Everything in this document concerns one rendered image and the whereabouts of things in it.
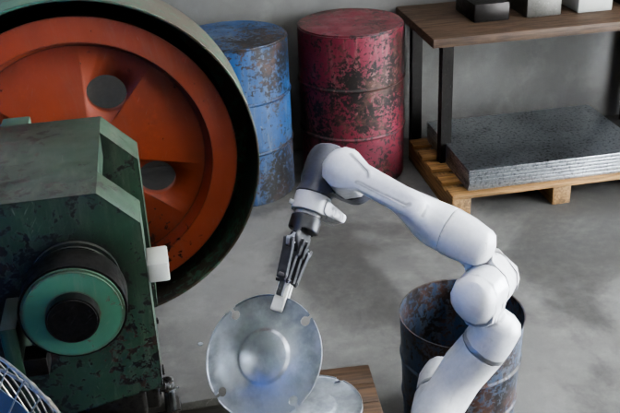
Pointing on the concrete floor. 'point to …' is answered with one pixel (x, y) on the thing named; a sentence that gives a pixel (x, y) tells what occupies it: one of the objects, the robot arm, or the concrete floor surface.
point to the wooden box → (363, 382)
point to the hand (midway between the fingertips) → (281, 297)
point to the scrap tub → (438, 297)
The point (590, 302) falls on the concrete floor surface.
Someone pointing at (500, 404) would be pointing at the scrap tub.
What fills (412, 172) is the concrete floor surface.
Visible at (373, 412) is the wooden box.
